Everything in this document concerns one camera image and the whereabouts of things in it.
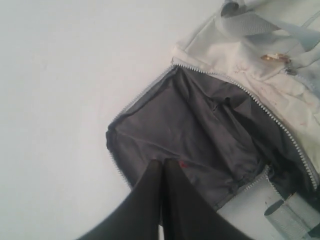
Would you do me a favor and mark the white fabric backpack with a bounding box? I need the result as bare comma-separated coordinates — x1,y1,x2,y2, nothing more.
106,0,320,240

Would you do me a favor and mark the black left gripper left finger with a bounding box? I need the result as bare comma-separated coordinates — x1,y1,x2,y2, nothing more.
80,160,163,240

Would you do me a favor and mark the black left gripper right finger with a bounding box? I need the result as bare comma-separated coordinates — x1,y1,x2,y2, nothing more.
161,159,250,240

